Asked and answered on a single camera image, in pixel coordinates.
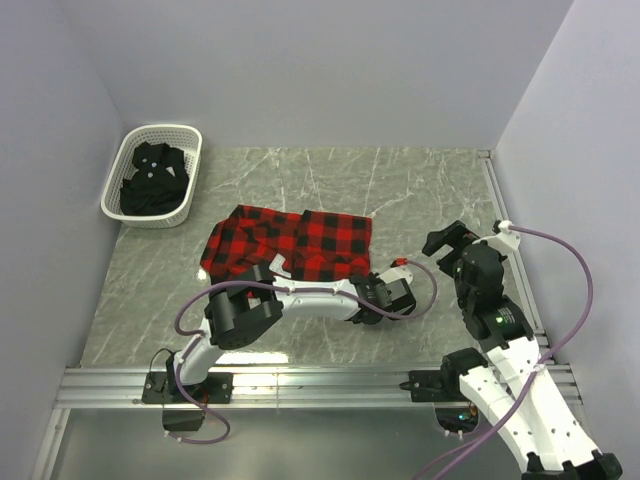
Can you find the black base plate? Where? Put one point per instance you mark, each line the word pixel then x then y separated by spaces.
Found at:
pixel 430 386
pixel 160 389

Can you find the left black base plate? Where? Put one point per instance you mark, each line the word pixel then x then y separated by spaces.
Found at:
pixel 160 389

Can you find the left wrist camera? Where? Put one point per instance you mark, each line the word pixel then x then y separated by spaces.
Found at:
pixel 399 270

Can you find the white plastic laundry basket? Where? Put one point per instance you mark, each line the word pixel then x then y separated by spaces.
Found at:
pixel 183 137

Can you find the aluminium side rail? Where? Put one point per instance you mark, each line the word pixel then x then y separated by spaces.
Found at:
pixel 517 278

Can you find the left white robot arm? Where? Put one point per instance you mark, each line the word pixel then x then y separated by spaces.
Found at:
pixel 242 309

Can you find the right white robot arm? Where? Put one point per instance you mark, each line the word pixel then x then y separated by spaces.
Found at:
pixel 507 378

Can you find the aluminium mounting rail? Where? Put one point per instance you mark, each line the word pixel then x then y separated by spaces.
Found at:
pixel 272 386

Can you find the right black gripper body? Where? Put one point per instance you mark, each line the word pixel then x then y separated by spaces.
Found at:
pixel 462 297

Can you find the red black plaid shirt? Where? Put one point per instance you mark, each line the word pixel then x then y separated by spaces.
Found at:
pixel 314 245

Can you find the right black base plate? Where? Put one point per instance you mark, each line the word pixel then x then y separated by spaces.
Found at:
pixel 430 386

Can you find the black shirt in basket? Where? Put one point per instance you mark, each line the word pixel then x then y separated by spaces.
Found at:
pixel 159 183

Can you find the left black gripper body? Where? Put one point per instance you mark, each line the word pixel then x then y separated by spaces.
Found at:
pixel 375 282

